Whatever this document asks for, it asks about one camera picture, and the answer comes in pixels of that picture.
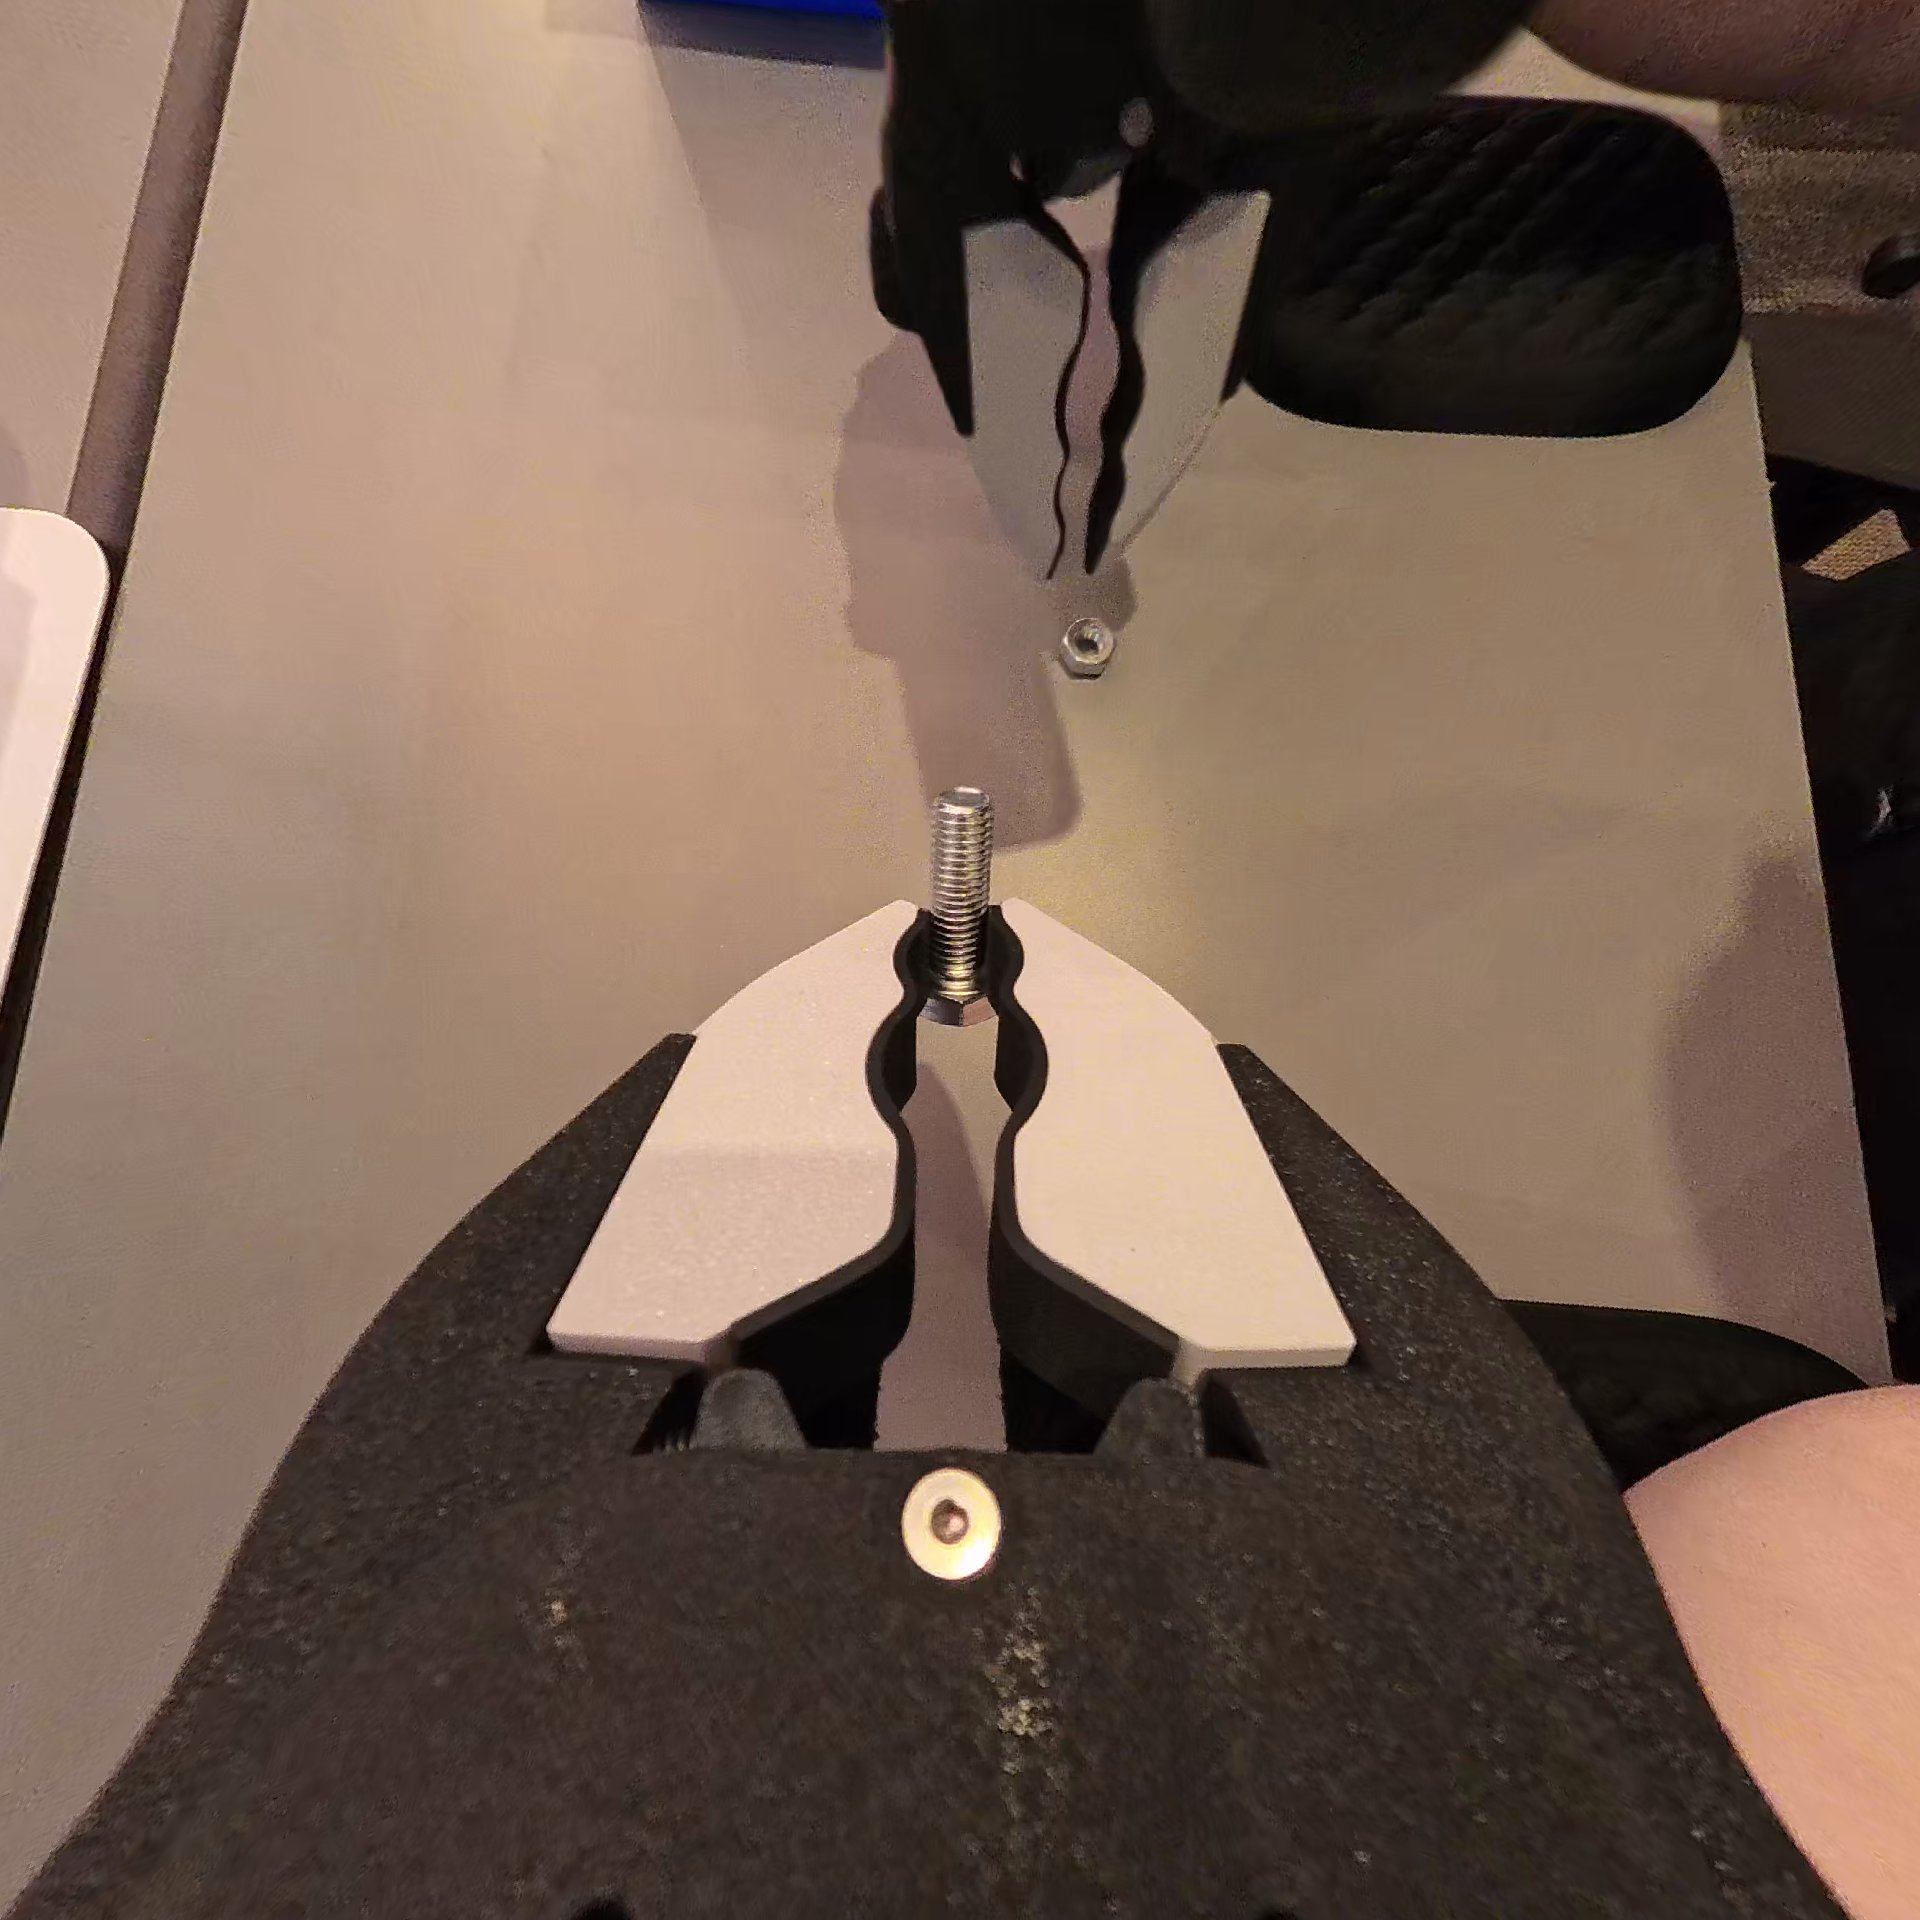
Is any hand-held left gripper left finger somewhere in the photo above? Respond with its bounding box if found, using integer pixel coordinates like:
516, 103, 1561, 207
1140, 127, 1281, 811
546, 897, 924, 1372

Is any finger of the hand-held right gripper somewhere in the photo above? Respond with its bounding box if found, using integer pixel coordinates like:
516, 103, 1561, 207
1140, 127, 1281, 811
960, 198, 1094, 580
1083, 185, 1272, 579

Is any person's right forearm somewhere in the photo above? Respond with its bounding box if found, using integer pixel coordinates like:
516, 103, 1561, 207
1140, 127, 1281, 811
1507, 0, 1920, 109

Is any steel hex bolt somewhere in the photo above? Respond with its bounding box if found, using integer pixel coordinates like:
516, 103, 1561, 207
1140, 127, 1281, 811
918, 785, 998, 1028

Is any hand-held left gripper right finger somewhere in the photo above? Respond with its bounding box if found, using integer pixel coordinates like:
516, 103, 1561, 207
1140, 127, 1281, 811
990, 897, 1361, 1375

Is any person's left forearm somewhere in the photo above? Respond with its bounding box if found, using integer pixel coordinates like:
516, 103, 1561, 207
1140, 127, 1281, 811
1623, 1383, 1920, 1920

